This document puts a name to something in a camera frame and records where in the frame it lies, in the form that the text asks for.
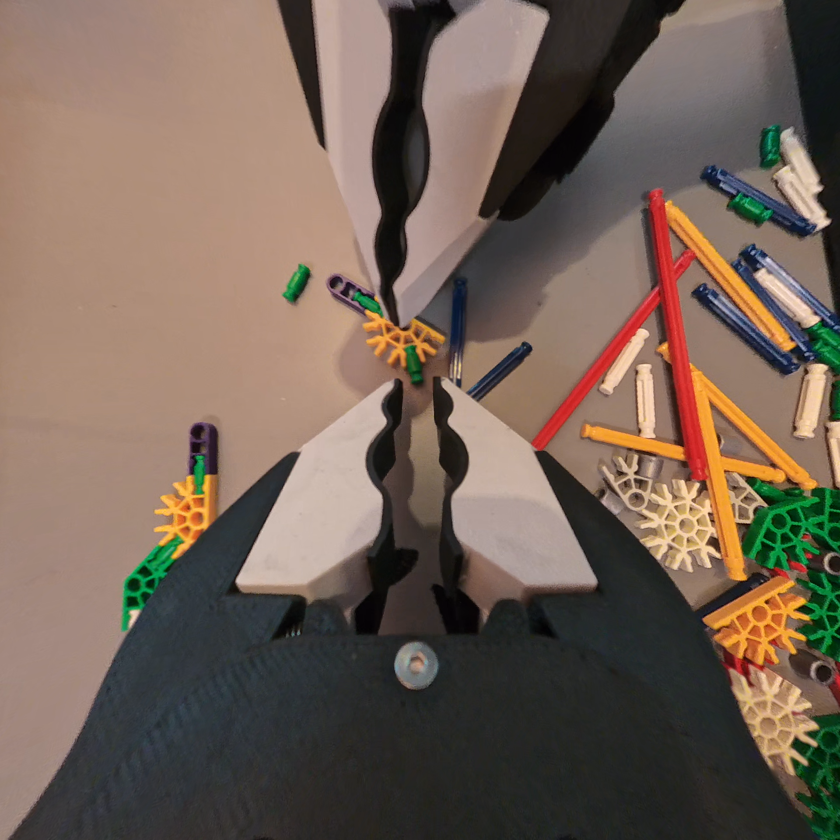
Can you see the assembled multicolour toy model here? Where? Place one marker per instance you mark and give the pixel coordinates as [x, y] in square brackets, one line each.
[190, 512]

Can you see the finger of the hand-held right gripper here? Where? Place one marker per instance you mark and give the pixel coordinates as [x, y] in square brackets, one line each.
[479, 98]
[348, 98]

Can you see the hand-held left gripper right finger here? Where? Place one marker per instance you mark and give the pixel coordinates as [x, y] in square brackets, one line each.
[525, 525]

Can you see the purple clip connector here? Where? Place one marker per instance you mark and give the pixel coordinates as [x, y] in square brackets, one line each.
[341, 285]

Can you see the short green rod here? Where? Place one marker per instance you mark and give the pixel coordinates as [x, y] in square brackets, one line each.
[413, 364]
[367, 303]
[296, 283]

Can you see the black perforated office chair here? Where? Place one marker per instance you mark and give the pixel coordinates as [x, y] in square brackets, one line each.
[820, 79]

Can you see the pile of colourful toy pieces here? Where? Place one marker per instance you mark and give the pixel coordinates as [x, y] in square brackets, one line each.
[682, 525]

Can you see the yellow half-circle connector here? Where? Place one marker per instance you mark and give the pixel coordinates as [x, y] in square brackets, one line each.
[430, 333]

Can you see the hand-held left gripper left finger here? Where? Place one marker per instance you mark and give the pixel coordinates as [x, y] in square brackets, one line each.
[302, 525]

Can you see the dark blue rod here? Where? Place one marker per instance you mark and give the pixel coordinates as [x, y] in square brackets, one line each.
[499, 371]
[457, 328]

